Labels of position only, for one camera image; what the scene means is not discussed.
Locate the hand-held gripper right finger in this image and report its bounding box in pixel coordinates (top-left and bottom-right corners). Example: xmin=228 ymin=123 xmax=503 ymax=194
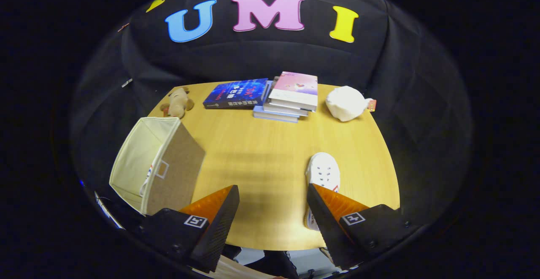
xmin=307 ymin=183 xmax=422 ymax=270

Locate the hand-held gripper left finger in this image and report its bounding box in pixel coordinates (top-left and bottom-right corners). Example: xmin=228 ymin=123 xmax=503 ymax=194
xmin=141 ymin=184 xmax=240 ymax=273

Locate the white shoe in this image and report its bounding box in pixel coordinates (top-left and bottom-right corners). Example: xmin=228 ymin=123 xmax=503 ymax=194
xmin=138 ymin=164 xmax=156 ymax=197
xmin=305 ymin=152 xmax=341 ymax=231

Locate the brown fabric storage box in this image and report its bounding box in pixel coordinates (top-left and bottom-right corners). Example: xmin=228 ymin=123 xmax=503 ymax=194
xmin=109 ymin=116 xmax=206 ymax=216

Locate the light blue book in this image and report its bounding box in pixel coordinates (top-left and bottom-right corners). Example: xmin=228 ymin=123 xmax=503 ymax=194
xmin=253 ymin=81 xmax=301 ymax=124

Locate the white book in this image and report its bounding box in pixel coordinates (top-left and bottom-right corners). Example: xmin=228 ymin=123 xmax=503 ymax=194
xmin=262 ymin=81 xmax=309 ymax=117

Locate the white plush toy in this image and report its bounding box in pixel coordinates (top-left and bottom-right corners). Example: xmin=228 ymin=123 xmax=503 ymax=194
xmin=325 ymin=86 xmax=376 ymax=122

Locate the brown plush toy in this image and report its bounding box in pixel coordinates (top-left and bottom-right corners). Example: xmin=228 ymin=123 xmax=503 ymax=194
xmin=159 ymin=87 xmax=195 ymax=119

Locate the dark blue book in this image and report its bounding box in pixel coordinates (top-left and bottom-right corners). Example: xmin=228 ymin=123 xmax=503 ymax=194
xmin=203 ymin=78 xmax=269 ymax=110

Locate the pink cover book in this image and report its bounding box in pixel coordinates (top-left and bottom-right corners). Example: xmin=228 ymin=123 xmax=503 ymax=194
xmin=267 ymin=71 xmax=319 ymax=112

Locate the black backdrop cloth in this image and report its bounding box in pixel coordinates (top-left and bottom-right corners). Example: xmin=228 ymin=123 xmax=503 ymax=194
xmin=70 ymin=0 xmax=473 ymax=237

